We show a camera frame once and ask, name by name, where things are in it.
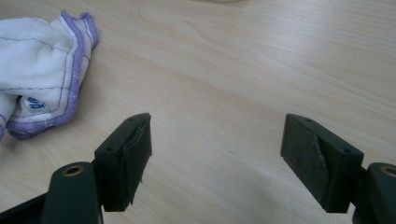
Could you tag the white cloth with purple edge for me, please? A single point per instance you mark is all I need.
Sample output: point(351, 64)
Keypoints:
point(37, 62)

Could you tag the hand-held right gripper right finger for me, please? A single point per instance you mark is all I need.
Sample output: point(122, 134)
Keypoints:
point(339, 174)

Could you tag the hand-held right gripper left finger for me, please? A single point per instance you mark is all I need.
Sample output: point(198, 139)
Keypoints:
point(115, 174)

